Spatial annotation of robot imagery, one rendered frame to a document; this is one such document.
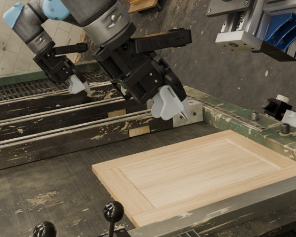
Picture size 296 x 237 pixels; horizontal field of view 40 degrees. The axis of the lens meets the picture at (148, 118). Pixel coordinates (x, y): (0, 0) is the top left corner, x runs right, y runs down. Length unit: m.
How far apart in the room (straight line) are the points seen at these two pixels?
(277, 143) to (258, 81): 1.56
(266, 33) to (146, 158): 0.58
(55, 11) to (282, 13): 0.71
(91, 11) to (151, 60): 0.13
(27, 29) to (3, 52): 4.96
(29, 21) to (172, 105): 0.70
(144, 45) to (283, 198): 0.49
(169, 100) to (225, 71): 2.33
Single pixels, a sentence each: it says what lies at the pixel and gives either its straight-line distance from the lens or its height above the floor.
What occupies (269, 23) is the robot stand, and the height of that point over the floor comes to 0.90.
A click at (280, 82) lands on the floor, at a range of 2.61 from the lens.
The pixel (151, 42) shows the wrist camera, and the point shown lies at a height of 1.49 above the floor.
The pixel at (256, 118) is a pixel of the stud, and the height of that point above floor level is 0.86.
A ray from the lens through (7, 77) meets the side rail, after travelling 2.55.
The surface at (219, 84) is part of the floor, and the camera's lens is 3.05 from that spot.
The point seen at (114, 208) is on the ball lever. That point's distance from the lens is 0.71.
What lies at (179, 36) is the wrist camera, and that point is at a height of 1.44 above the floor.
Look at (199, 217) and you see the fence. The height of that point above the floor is 1.22.
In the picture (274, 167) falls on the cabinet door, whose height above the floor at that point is 0.94.
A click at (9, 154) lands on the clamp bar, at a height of 1.50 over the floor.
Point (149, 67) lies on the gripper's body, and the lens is 0.69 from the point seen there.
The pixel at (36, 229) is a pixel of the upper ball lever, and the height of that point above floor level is 1.56.
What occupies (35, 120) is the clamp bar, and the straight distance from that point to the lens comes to 1.55.
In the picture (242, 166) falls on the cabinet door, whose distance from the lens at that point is 1.14.
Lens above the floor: 1.78
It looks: 28 degrees down
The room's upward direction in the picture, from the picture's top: 70 degrees counter-clockwise
